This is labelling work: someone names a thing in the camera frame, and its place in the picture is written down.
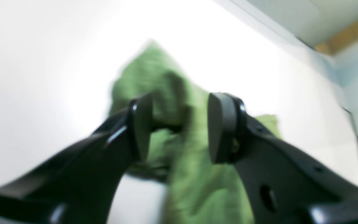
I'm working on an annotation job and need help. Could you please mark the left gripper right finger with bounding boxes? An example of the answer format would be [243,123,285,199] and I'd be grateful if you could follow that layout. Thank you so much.
[208,93,358,224]

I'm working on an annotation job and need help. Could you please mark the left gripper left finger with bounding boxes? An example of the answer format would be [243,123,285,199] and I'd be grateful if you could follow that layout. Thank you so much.
[0,94,153,224]

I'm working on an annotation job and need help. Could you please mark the green t-shirt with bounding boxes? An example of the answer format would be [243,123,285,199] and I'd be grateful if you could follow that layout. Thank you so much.
[109,42,282,224]

